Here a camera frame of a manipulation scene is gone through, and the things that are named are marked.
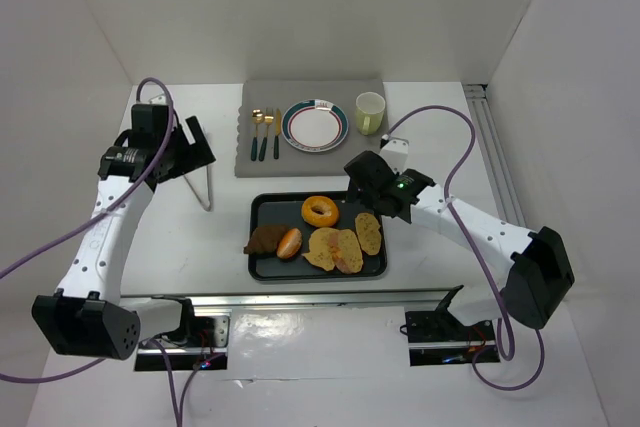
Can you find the silver metal tongs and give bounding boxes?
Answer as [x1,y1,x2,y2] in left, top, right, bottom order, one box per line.
[183,165,214,213]

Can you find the orange glazed bagel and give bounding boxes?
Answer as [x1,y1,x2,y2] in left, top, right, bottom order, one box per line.
[301,196,340,228]

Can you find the toasted bread slice with ham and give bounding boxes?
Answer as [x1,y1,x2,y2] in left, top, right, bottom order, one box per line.
[328,229,364,275]

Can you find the large toasted bread slice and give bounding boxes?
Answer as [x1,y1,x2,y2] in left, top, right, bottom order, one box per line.
[302,227,338,272]

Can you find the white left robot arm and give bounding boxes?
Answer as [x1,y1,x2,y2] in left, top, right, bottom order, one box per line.
[31,104,215,360]

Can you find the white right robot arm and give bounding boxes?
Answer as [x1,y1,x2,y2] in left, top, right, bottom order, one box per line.
[344,151,575,329]

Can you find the oval toasted bread slice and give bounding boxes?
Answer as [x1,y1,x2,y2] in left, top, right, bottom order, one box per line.
[355,212,382,256]

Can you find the small golden bread roll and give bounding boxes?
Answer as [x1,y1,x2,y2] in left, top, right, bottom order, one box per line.
[276,228,303,260]

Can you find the black serving tray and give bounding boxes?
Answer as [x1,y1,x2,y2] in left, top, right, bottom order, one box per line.
[247,191,387,282]

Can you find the pale green mug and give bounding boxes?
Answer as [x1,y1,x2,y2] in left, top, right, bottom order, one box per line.
[356,92,386,136]

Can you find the white plate with green rim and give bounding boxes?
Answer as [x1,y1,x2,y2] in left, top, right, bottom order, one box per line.
[281,99,349,153]

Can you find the grey placemat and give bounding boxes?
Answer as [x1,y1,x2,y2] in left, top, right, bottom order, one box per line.
[234,79,388,178]

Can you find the dark brown croissant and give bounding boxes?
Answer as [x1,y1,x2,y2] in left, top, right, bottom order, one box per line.
[243,224,290,255]

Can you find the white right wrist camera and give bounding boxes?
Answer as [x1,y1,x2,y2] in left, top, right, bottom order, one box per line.
[379,134,409,174]

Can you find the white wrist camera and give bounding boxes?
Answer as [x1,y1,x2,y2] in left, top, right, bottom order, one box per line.
[379,134,409,174]
[148,94,167,105]

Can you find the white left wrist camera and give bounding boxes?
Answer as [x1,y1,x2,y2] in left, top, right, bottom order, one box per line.
[148,94,167,105]

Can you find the gold spoon with green handle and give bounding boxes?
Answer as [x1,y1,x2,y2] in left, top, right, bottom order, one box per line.
[250,109,264,161]

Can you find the gold fork with green handle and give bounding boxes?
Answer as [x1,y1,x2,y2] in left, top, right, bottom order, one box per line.
[258,108,274,161]

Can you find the gold knife with green handle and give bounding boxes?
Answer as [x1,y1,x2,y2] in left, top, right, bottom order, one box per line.
[273,109,282,160]

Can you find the aluminium side rail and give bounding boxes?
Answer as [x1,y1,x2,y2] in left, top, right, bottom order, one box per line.
[463,84,526,227]

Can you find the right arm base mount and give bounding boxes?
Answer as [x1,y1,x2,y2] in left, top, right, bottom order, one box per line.
[399,311,500,367]

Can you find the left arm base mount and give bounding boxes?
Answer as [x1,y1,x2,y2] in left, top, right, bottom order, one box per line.
[157,313,230,372]

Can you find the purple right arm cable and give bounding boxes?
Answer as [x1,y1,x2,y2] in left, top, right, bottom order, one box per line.
[385,105,546,392]

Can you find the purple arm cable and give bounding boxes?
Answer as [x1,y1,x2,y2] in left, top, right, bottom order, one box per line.
[385,105,546,392]
[0,77,225,427]

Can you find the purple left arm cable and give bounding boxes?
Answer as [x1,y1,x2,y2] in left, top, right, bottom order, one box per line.
[0,77,225,427]

